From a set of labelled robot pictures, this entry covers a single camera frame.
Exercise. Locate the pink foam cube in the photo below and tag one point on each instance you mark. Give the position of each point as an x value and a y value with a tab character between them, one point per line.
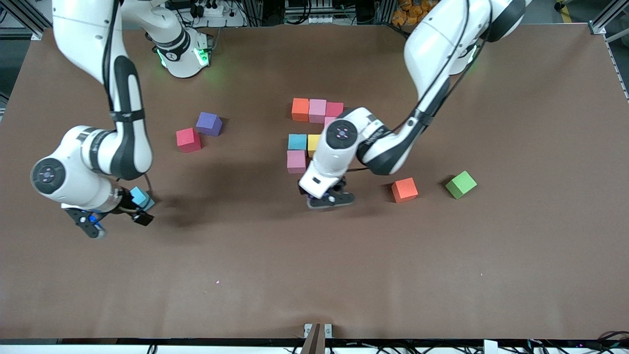
296	161
328	119
318	110

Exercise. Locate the yellow foam cube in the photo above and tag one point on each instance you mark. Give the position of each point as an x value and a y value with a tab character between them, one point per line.
312	143

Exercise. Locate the metal bracket with brown post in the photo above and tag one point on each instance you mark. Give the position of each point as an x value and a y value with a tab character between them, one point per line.
317	339

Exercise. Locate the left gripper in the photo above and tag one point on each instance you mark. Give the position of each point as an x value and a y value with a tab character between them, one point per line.
340	183

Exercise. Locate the blue foam cube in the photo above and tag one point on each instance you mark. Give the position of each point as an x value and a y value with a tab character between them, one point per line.
141	197
297	141

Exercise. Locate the orange foam cube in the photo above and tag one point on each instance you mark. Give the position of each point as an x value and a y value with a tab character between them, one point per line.
404	190
300	109

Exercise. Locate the white power strip with plugs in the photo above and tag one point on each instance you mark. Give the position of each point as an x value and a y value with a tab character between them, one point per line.
216	14

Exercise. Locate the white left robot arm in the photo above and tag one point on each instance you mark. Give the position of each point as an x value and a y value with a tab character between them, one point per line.
432	54

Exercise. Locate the brown table cover sheet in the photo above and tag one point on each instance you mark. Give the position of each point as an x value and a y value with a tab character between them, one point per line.
314	255

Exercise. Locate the aluminium frame profile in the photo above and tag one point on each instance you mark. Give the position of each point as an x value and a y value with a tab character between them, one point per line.
607	17
22	17

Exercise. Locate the green foam cube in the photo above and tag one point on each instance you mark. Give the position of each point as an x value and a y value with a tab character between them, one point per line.
461	184

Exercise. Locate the red foam cube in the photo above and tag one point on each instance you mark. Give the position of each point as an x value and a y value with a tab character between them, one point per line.
334	109
188	140

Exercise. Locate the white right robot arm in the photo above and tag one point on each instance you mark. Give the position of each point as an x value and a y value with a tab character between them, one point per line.
98	147

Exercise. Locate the pile of orange objects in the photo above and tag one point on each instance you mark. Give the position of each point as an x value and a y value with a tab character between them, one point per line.
408	14

